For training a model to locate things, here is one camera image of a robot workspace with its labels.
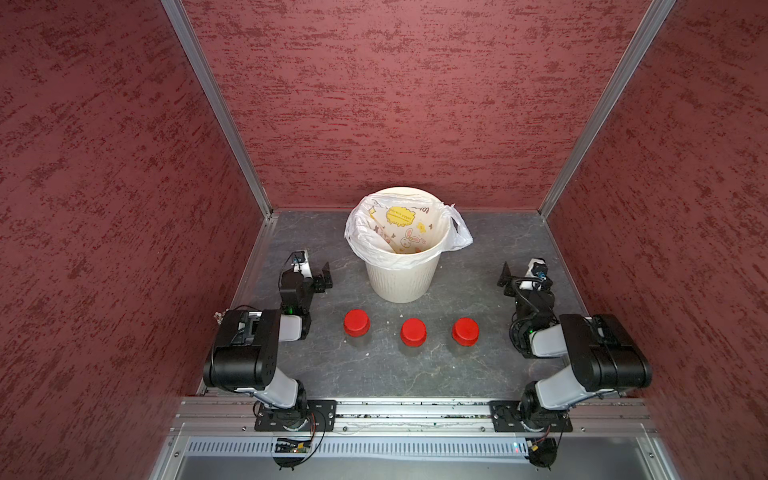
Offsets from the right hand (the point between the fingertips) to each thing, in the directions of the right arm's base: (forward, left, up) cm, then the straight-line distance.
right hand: (519, 267), depth 89 cm
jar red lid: (-19, +34, 0) cm, 39 cm away
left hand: (+3, +65, -3) cm, 65 cm away
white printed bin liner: (+12, +36, +7) cm, 38 cm away
